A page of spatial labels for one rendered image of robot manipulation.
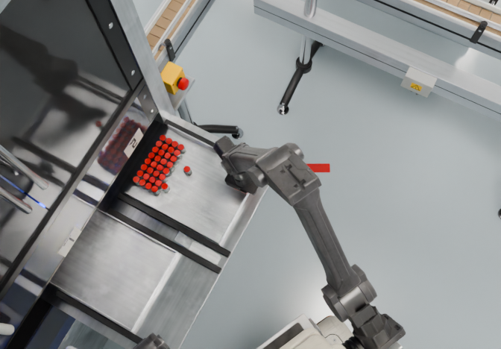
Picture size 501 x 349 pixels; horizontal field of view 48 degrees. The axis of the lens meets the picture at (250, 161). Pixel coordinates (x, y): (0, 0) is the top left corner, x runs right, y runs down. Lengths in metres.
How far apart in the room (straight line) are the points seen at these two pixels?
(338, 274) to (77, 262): 0.87
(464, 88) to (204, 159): 1.12
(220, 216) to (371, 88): 1.42
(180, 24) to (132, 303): 0.93
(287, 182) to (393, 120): 1.83
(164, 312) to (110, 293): 0.17
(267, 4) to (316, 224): 1.50
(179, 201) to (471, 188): 1.55
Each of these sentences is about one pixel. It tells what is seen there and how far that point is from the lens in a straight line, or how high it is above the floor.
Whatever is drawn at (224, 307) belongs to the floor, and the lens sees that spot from 2.62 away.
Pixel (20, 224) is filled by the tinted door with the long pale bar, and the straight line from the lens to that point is 1.45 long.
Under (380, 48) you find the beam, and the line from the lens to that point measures 2.43.
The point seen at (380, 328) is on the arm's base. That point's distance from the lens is 1.39.
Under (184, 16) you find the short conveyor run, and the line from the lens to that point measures 2.03.
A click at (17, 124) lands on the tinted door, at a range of 1.24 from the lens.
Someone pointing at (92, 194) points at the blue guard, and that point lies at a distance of 1.67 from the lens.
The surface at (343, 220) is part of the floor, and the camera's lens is 2.70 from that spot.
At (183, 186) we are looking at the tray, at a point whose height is 0.88.
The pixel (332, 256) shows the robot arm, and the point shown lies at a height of 1.38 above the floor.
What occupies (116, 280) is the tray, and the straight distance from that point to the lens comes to 1.79.
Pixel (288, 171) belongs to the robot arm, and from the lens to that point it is 1.14.
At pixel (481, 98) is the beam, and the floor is 0.54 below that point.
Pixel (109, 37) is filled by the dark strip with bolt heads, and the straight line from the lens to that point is 1.38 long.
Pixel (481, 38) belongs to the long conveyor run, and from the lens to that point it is 2.11.
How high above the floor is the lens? 2.60
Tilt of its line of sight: 70 degrees down
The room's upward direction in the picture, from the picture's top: 5 degrees counter-clockwise
